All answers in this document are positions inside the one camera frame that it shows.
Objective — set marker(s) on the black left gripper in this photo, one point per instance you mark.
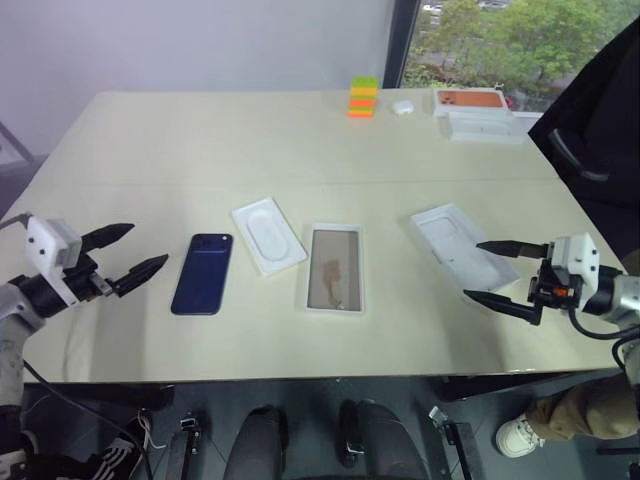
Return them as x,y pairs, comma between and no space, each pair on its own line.
87,280

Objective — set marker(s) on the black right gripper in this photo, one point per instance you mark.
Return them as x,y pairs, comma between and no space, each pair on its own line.
555,290

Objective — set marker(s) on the dark blue smartphone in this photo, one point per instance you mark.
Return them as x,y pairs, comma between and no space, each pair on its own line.
202,275

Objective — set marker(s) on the white moulded tray insert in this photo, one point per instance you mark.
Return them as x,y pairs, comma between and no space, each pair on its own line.
268,236

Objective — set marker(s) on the white phone box base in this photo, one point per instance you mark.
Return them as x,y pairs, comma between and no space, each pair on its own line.
334,270

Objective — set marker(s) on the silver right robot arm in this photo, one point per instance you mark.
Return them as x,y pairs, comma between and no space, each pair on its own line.
625,295

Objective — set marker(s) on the white rectangular box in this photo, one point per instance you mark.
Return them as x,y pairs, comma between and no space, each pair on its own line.
482,129

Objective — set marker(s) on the orange phone picture box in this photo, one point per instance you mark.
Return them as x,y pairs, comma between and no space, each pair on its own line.
467,100

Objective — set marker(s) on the khaki trouser leg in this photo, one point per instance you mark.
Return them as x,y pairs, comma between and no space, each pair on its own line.
595,410

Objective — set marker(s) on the white sneaker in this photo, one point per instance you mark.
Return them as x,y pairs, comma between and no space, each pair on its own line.
517,437

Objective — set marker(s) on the black under-table clamp stand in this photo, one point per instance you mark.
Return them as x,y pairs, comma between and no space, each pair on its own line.
185,450
457,450

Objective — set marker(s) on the black jacket person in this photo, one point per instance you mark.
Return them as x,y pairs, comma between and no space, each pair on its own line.
600,110

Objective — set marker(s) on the white earbuds case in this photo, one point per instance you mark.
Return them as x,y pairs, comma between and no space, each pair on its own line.
401,108

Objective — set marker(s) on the black white patterned shoe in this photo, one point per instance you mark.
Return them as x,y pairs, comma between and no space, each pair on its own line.
115,457

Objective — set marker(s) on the wide dark rounded shape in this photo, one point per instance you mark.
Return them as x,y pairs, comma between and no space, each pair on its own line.
382,440

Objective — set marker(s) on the narrow dark rounded shape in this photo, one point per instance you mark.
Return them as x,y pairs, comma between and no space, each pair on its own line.
262,440

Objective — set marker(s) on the green trees outside window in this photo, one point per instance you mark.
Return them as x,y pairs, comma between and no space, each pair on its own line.
500,45

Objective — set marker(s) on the green orange block stack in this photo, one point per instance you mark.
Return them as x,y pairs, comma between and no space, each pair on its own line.
362,97

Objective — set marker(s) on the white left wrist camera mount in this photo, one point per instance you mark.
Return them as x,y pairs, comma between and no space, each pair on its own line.
47,245

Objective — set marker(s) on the grey metal frame furniture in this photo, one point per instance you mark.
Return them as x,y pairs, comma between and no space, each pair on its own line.
15,150

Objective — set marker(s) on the dark window frame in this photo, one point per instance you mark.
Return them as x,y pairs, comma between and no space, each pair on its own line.
400,40

